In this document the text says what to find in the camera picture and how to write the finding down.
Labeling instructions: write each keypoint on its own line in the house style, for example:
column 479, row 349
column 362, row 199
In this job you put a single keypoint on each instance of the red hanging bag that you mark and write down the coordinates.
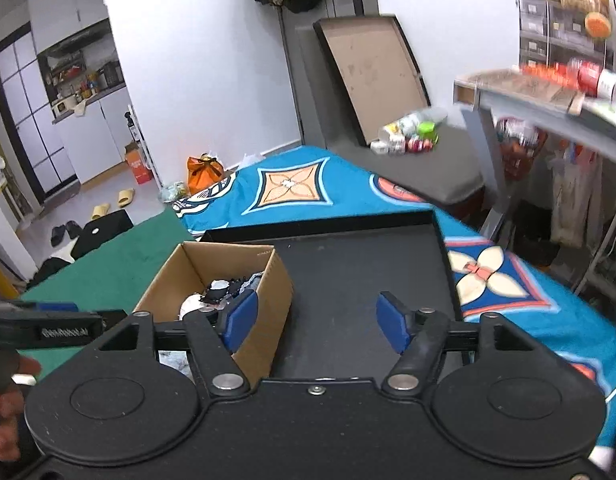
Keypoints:
column 520, row 150

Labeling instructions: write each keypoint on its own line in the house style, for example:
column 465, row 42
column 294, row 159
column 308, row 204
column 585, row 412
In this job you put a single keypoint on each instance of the clear plastic bag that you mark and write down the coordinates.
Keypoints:
column 173, row 192

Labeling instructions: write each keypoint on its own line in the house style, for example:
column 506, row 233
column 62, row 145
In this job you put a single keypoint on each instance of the pile of snack packets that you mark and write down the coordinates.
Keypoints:
column 402, row 135

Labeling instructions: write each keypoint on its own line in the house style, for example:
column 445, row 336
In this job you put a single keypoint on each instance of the grey metal table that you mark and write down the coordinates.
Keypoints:
column 537, row 105

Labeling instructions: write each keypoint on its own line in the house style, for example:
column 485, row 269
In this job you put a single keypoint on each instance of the black laptop bag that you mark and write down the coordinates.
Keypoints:
column 103, row 234

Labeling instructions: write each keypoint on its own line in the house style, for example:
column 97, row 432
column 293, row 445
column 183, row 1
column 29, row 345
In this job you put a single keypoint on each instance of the green plastic cup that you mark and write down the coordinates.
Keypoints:
column 427, row 132

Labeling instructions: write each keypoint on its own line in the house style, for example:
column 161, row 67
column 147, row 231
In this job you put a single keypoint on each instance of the row of red packets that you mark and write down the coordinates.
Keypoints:
column 577, row 77

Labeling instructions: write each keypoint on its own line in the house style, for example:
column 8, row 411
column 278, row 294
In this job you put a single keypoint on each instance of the black cloth on floor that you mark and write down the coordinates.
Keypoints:
column 53, row 269

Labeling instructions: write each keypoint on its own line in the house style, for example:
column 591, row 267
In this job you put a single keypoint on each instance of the black framed glass door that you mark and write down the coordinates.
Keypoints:
column 28, row 120

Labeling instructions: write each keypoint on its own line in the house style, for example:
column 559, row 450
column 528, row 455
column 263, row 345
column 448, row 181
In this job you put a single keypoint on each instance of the yellow slipper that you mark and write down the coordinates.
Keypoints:
column 100, row 211
column 126, row 197

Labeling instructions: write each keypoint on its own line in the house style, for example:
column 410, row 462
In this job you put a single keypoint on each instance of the black and white soft item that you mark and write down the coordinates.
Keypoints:
column 223, row 287

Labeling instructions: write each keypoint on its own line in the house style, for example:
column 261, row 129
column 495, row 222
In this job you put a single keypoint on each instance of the grey storage drawers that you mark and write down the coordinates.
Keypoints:
column 552, row 30

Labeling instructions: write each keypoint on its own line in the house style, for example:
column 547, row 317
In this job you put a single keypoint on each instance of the grey bench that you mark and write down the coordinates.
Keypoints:
column 447, row 170

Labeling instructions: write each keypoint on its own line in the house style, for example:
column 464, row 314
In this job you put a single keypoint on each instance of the white kitchen cabinets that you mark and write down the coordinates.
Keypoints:
column 88, row 110

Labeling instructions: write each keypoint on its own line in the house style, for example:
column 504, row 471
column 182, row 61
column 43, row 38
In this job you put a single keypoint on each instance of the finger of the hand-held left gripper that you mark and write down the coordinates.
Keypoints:
column 38, row 330

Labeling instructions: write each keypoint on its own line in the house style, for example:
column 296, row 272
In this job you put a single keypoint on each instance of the large black tray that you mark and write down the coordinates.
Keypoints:
column 338, row 270

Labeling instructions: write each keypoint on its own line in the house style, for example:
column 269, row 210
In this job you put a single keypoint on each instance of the pair of black slippers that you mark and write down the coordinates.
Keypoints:
column 65, row 233

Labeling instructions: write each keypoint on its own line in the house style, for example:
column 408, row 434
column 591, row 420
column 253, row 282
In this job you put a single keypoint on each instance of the brown cardboard box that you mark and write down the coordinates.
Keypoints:
column 273, row 305

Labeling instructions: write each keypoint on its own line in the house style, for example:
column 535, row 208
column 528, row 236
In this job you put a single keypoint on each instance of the orange bag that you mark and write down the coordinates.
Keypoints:
column 205, row 175

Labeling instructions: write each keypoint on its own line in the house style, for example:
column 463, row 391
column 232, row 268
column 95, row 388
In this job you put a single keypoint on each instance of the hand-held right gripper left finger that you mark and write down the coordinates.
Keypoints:
column 240, row 320

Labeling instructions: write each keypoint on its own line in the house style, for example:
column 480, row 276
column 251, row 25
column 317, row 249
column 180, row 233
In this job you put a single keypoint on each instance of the beige hanging bag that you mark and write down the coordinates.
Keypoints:
column 575, row 195

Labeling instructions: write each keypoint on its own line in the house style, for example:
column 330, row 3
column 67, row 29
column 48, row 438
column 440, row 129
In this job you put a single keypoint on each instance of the black framed brown board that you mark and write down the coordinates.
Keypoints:
column 372, row 75

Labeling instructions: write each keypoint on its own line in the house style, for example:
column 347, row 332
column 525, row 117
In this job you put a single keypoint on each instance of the person's left hand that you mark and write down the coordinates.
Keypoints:
column 8, row 425

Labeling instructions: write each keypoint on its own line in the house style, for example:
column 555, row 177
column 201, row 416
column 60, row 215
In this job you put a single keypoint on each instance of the white round soft item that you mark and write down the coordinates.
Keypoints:
column 192, row 305

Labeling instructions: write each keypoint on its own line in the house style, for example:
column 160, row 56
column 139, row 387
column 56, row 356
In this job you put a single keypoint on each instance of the blue printed blanket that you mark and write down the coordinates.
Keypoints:
column 348, row 185

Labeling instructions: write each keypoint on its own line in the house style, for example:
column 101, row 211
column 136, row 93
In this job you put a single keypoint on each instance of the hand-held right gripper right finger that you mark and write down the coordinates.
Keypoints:
column 392, row 320

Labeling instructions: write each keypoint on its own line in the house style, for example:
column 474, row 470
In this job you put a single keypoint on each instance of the orange carton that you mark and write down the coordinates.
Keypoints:
column 139, row 165

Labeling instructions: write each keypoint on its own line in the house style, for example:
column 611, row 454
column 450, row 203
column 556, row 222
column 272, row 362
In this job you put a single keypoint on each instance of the white narrow rack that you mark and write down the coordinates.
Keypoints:
column 145, row 150

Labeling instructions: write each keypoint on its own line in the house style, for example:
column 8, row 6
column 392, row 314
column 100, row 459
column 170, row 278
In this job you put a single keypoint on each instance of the green velvet cloth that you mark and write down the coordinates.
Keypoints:
column 123, row 255

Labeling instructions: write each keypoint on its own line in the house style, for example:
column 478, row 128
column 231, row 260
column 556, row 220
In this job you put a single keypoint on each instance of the orange round sponge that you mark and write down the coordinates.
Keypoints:
column 598, row 25

